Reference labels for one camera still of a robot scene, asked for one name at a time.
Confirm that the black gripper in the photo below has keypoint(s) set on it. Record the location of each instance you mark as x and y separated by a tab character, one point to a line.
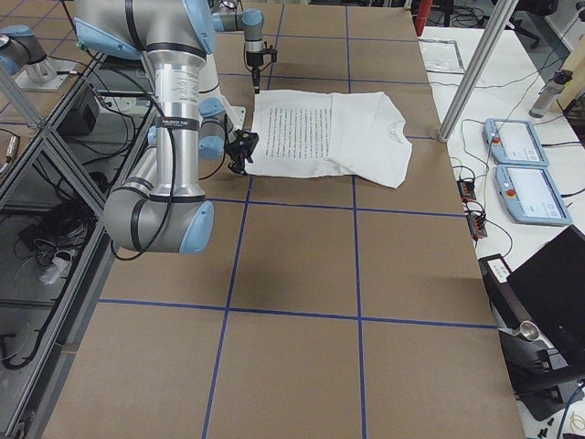
253	59
238	149

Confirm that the white printed t-shirt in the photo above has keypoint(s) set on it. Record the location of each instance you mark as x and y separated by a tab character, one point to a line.
307	134

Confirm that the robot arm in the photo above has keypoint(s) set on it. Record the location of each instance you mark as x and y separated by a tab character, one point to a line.
160	206
250	22

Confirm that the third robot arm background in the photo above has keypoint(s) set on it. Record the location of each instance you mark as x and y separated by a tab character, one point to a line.
23	57

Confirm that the plastic document sleeve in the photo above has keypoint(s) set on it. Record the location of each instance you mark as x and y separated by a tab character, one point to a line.
441	56

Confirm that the orange black adapter box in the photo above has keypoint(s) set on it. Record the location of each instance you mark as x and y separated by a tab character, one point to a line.
466	188

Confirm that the far teach pendant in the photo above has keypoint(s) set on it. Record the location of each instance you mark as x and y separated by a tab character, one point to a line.
514	142

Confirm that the teach pendant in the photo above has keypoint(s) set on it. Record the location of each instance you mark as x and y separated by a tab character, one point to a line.
514	142
531	196

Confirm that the near teach pendant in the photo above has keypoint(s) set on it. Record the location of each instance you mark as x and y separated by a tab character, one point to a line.
531	196

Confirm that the grey water bottle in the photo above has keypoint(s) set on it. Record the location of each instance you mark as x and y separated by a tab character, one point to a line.
553	88

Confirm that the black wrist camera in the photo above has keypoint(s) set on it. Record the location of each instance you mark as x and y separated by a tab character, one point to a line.
271	51

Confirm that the aluminium frame post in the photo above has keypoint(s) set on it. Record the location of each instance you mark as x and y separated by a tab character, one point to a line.
496	25

